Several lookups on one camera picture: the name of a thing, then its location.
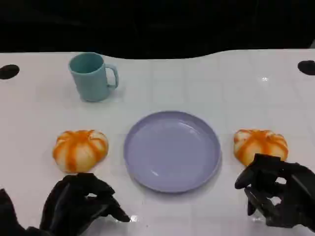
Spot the black table cable hole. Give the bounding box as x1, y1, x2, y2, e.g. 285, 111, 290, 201
0, 64, 20, 80
297, 60, 315, 76

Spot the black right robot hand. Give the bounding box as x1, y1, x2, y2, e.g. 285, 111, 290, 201
234, 153, 315, 233

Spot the orange and white bread roll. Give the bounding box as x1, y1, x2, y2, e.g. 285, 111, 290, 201
52, 129, 109, 173
233, 128, 288, 167

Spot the lilac plate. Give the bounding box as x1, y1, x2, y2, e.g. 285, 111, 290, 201
124, 111, 221, 193

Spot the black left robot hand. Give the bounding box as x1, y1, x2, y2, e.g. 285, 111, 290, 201
39, 173, 131, 236

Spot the pale green mug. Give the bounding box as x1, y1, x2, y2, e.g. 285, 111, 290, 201
68, 52, 120, 103

